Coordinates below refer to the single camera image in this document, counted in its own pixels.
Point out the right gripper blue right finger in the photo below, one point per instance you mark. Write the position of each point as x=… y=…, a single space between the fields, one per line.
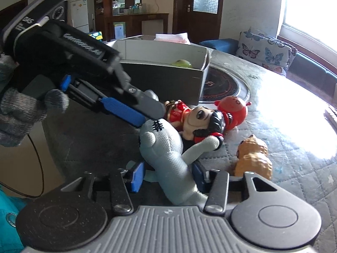
x=215 y=184

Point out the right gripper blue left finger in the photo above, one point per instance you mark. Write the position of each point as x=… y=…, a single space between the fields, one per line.
x=124 y=182

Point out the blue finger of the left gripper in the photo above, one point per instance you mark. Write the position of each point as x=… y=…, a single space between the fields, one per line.
x=137 y=102
x=90 y=97

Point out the white plush rabbit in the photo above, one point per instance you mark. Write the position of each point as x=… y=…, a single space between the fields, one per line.
x=164 y=149

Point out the red dressed doll figure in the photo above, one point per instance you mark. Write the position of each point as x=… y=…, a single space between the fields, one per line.
x=195 y=124

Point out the orange bumpy animal toy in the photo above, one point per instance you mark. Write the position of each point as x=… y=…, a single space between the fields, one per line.
x=252 y=154

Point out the green round toy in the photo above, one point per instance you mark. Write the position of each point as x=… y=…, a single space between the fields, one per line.
x=182 y=63

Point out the red round pig toy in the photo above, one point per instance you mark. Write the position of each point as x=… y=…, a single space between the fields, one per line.
x=234 y=110

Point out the grey gloved left hand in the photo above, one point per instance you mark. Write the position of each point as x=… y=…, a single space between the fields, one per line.
x=19 y=112

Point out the grey cardboard box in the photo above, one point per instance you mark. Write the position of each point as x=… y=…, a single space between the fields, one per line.
x=148 y=63

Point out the white refrigerator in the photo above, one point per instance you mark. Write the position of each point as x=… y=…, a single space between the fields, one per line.
x=79 y=15

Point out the blue yellow dotted box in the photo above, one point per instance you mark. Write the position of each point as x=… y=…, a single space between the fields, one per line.
x=97 y=35

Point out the pink white plastic bag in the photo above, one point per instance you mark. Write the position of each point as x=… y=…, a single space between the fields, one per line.
x=174 y=38

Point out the dark wooden cabinet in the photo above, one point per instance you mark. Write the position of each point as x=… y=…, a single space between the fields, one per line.
x=125 y=18

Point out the dark wooden door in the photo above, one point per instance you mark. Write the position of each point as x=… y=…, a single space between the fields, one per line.
x=200 y=19

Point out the butterfly print pillow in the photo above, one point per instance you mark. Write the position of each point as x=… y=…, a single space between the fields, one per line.
x=261 y=49

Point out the grey remote control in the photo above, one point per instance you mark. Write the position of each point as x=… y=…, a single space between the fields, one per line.
x=331 y=115

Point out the blue sofa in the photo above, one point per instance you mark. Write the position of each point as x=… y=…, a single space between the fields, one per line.
x=304 y=71

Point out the window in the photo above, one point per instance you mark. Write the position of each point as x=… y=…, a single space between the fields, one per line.
x=312 y=25

